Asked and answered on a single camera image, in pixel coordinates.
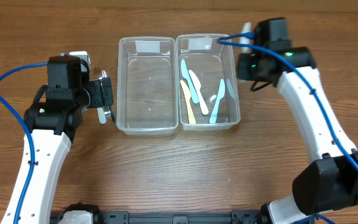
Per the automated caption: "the pale white plastic knife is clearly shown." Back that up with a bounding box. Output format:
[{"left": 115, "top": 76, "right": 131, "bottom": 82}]
[{"left": 239, "top": 22, "right": 252, "bottom": 84}]

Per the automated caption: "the light blue plastic knife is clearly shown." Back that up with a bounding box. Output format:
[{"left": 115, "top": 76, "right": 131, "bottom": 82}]
[{"left": 209, "top": 79, "right": 226, "bottom": 124}]

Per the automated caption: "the mint green plastic knife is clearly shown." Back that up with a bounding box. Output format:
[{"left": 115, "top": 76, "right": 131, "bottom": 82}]
[{"left": 180, "top": 59, "right": 199, "bottom": 104}]

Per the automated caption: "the yellow plastic knife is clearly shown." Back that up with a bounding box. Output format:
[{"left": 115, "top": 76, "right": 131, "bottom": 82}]
[{"left": 180, "top": 80, "right": 196, "bottom": 124}]

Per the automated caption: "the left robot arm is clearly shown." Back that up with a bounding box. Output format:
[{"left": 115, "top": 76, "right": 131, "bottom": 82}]
[{"left": 0, "top": 51, "right": 115, "bottom": 223}]

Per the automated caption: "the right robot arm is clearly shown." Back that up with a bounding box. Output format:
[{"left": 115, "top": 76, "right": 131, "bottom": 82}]
[{"left": 237, "top": 17, "right": 358, "bottom": 223}]

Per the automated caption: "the left clear plastic container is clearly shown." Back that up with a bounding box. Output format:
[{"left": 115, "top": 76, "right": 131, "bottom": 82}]
[{"left": 116, "top": 36, "right": 178, "bottom": 135}]

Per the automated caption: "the clear plastic container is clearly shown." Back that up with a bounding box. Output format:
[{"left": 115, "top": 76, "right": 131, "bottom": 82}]
[
  {"left": 176, "top": 34, "right": 241, "bottom": 131},
  {"left": 116, "top": 36, "right": 178, "bottom": 135}
]

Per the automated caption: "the right clear plastic container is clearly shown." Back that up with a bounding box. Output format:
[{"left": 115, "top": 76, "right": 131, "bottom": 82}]
[{"left": 176, "top": 34, "right": 241, "bottom": 131}]

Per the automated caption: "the shiny steel fork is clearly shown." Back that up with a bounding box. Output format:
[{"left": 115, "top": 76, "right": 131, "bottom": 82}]
[{"left": 94, "top": 67, "right": 108, "bottom": 80}]

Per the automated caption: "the dark handled steel fork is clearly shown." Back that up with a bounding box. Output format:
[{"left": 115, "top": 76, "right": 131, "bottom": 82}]
[{"left": 103, "top": 69, "right": 117, "bottom": 126}]

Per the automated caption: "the white plastic fork thick handle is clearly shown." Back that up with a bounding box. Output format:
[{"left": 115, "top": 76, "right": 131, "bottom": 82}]
[{"left": 97, "top": 107, "right": 107, "bottom": 124}]

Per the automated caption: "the right blue cable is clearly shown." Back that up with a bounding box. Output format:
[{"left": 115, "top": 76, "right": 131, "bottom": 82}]
[{"left": 218, "top": 31, "right": 358, "bottom": 224}]

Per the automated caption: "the blue cable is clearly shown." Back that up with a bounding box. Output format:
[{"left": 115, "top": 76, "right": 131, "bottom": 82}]
[
  {"left": 218, "top": 31, "right": 358, "bottom": 224},
  {"left": 0, "top": 62, "right": 49, "bottom": 224}
]

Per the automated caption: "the left blue cable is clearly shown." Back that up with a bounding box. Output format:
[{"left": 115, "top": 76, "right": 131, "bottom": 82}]
[{"left": 0, "top": 62, "right": 49, "bottom": 224}]

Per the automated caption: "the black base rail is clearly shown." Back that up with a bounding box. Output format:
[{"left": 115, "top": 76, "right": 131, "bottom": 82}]
[{"left": 50, "top": 210, "right": 267, "bottom": 224}]

